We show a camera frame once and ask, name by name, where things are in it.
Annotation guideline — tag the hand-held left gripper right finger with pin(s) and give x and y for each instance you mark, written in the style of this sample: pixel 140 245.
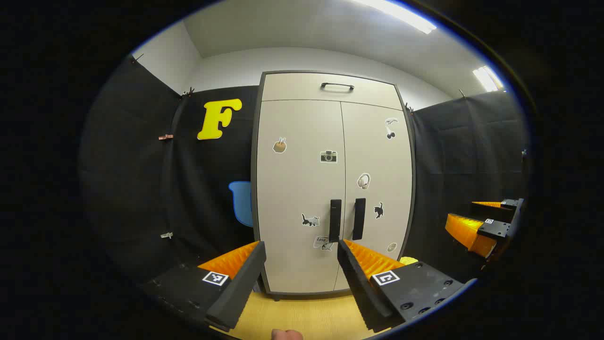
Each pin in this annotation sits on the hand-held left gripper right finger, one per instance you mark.
pixel 361 293

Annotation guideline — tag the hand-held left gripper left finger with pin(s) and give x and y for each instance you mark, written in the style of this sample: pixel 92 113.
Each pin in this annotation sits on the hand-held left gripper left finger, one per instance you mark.
pixel 240 288

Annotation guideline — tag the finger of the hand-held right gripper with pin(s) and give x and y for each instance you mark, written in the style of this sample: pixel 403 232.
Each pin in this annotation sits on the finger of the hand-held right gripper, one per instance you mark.
pixel 512 204
pixel 493 229

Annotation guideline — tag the beige double-door shoe cabinet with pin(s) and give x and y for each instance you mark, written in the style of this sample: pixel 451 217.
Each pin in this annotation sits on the beige double-door shoe cabinet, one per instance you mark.
pixel 255 189

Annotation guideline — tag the beige cabinet door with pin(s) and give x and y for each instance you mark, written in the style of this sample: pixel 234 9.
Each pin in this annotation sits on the beige cabinet door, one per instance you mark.
pixel 297 184
pixel 382 160

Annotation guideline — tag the yellow crumpled cloth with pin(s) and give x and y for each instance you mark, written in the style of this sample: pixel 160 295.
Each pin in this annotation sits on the yellow crumpled cloth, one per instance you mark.
pixel 408 260

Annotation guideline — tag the short ceiling light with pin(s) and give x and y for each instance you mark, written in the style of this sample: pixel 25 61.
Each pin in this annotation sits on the short ceiling light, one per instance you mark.
pixel 487 79

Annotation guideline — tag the black backdrop cloth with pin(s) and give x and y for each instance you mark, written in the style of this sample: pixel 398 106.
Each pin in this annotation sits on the black backdrop cloth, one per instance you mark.
pixel 141 189

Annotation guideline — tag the long ceiling light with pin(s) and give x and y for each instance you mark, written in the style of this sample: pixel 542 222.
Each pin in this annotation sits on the long ceiling light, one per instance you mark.
pixel 401 13

